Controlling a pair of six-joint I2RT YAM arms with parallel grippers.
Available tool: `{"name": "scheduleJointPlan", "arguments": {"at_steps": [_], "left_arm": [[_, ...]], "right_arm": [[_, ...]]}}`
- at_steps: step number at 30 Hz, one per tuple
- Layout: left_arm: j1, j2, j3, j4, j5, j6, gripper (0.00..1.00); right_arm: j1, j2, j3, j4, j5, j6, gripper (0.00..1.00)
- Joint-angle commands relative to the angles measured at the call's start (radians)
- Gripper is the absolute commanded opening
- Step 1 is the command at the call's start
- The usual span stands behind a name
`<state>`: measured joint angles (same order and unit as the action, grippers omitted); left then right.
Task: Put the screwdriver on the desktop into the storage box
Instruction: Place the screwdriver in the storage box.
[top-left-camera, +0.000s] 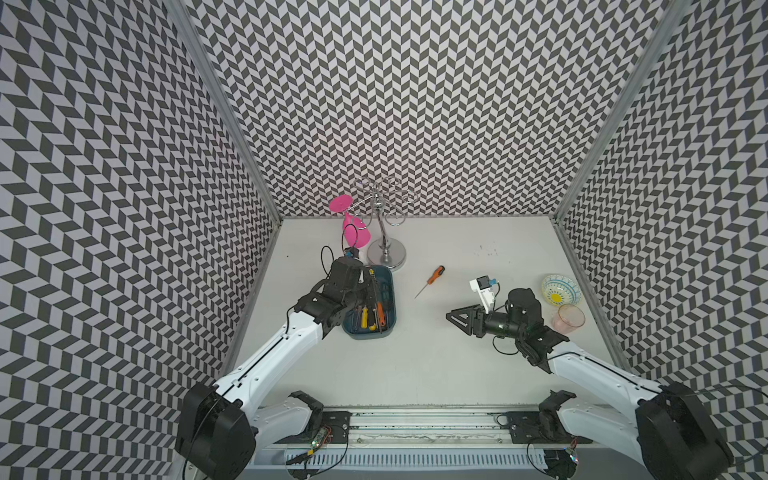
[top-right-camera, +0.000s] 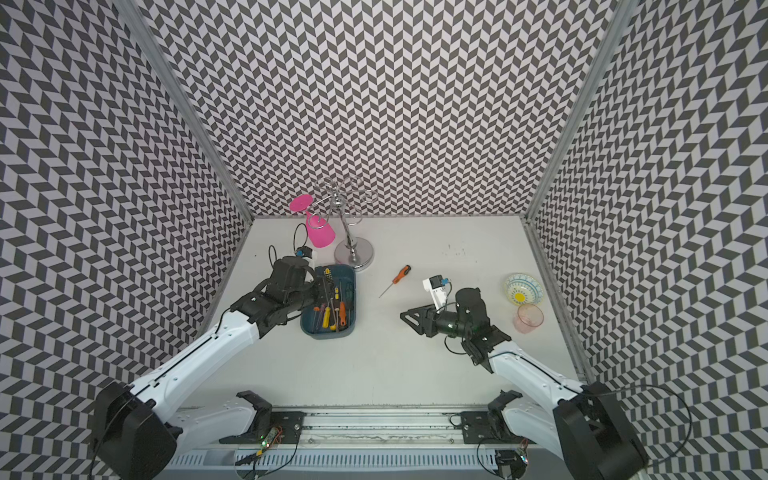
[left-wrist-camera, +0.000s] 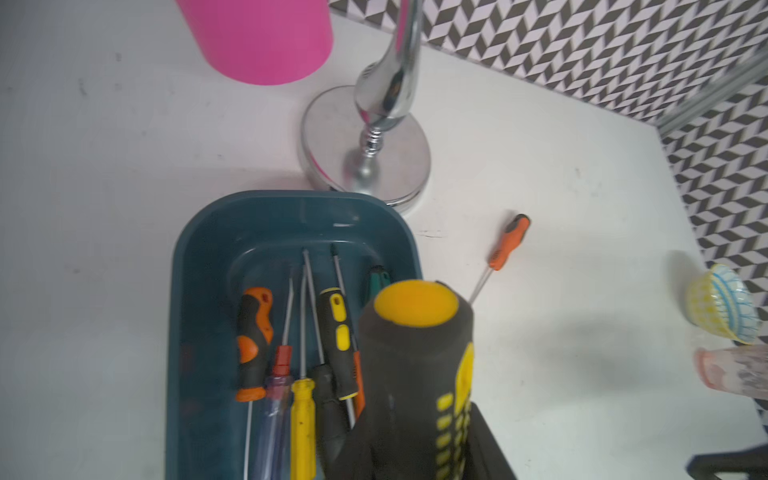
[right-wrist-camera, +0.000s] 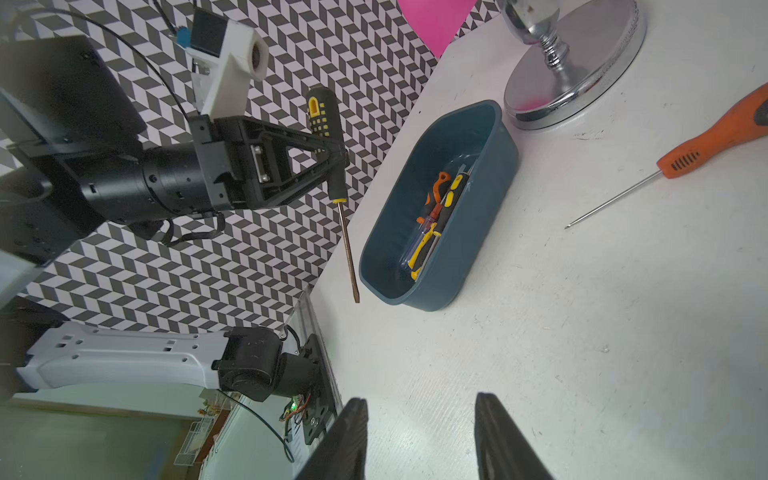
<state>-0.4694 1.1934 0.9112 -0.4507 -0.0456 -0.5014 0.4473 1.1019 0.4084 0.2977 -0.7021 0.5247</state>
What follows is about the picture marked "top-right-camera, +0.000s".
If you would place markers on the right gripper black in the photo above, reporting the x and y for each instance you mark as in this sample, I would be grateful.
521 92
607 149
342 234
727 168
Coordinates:
427 319

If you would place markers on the black yellow long screwdriver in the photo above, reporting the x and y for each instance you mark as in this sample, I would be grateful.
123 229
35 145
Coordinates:
328 286

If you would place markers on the yellow handle screwdriver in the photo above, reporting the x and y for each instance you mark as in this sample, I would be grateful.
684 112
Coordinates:
326 317

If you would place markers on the black yellow phillips screwdriver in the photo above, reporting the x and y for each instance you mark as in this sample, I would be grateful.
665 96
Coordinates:
336 309

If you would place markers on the small orange handle screwdriver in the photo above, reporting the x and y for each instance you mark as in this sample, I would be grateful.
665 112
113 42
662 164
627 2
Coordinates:
400 276

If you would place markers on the orange black large screwdriver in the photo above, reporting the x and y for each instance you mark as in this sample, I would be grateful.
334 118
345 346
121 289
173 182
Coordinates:
342 315

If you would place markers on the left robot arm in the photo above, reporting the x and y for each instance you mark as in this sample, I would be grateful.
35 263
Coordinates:
137 427

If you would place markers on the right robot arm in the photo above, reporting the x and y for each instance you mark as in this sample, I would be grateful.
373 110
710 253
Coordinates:
582 424

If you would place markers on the teal plastic storage box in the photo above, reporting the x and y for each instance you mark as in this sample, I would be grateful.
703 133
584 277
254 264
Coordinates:
331 313

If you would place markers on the pink plastic wine glass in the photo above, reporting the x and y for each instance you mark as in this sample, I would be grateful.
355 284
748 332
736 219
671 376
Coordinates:
320 233

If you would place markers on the patterned ceramic bowl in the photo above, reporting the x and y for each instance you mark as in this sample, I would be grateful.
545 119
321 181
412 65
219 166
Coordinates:
521 289

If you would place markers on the pink transparent cup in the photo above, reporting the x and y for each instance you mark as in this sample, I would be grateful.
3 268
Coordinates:
528 318

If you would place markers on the chrome glass holder stand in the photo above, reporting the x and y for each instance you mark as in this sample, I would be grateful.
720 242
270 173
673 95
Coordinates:
344 200

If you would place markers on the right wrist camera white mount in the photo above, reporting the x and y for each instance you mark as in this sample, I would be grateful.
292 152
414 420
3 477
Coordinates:
439 289

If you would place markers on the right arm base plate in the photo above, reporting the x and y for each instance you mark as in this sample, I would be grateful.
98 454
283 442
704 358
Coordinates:
484 427

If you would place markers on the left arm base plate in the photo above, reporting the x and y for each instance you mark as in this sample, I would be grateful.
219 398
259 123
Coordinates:
287 424

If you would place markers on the aluminium front rail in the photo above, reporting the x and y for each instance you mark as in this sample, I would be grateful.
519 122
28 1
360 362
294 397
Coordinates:
342 428

